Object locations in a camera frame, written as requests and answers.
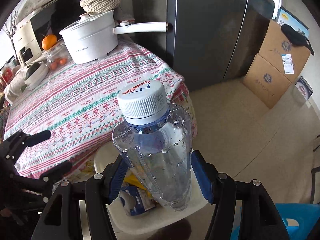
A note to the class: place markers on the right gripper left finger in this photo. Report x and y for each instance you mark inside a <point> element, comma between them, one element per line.
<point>114,174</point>

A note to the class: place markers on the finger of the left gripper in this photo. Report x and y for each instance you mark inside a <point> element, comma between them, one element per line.
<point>31,140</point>
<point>56,173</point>

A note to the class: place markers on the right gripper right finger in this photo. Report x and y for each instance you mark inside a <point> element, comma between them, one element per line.
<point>206,175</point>

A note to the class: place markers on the yellow snack wrapper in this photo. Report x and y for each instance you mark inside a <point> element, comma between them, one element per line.
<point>132,180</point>

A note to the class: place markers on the blue white carton box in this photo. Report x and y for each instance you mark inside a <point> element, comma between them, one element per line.
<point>135,201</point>

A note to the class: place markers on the clear plastic water bottle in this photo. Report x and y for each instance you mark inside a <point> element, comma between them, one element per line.
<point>155,140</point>

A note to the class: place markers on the white plastic trash bin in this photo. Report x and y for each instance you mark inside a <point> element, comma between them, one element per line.
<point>151,220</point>

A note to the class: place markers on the dotted white cloth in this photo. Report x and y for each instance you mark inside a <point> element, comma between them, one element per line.
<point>13,89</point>

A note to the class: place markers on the patterned tablecloth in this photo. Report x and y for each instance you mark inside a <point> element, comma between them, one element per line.
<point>78,104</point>

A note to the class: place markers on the white bowl stack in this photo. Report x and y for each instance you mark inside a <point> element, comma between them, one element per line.
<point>38,76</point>

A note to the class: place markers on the red tea tin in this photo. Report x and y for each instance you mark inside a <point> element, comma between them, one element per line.
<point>6,74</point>

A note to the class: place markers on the dark green squash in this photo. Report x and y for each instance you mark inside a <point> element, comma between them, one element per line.
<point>31,69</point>

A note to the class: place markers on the glass teapot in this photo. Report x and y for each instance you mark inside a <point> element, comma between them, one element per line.
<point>57,57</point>

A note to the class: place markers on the cream air fryer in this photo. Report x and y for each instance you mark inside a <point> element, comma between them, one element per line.
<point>26,44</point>

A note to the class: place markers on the orange tangerine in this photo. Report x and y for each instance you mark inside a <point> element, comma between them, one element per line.
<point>48,41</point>

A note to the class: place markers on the blue plastic stool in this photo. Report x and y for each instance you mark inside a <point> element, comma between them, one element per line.
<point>299,219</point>

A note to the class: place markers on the lower cardboard box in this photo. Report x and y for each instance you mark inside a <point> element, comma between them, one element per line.
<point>265,81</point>

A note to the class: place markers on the cardboard box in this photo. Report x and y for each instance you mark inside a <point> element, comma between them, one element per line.
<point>277,50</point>
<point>265,81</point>

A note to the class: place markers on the black microwave oven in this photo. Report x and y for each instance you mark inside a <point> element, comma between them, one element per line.
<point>55,16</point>

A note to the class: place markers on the white electric pot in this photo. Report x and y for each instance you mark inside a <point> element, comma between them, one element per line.
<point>94,36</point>

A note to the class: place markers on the dried twig vase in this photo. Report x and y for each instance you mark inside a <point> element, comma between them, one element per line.
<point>10,28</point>

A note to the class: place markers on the small dark white box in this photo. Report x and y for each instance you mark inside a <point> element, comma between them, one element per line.
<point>304,88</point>

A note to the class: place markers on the upper cardboard box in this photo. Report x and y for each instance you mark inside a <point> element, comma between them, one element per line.
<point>277,50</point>

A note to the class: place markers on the dark grey refrigerator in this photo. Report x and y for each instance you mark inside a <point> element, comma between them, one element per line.
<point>208,41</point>

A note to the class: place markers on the woven straw basket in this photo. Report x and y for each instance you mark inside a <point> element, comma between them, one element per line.
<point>99,6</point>

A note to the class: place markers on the black cap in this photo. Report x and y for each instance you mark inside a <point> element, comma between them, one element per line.
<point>296,38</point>

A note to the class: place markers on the blue yellow product box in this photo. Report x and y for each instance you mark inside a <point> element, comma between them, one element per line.
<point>286,17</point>

